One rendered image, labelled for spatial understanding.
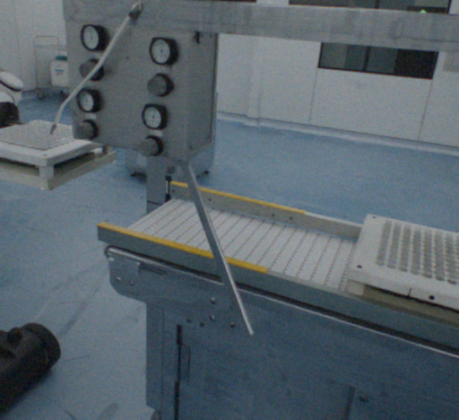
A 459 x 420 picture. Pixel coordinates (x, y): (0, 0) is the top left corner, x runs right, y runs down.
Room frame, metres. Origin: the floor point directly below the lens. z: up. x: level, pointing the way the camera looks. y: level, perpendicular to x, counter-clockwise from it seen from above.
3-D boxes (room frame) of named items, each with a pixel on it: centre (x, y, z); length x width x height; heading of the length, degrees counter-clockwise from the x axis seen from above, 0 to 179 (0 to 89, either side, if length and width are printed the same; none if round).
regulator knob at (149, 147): (0.64, 0.13, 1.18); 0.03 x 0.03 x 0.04; 69
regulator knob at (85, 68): (0.68, 0.23, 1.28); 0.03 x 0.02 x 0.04; 69
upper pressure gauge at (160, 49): (0.64, 0.11, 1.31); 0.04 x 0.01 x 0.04; 69
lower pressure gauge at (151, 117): (0.65, 0.12, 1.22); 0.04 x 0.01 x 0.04; 69
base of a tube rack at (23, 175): (0.99, 0.45, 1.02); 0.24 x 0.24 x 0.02; 71
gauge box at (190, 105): (0.72, 0.15, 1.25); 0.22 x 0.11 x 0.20; 69
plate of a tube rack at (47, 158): (0.99, 0.45, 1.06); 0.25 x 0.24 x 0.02; 161
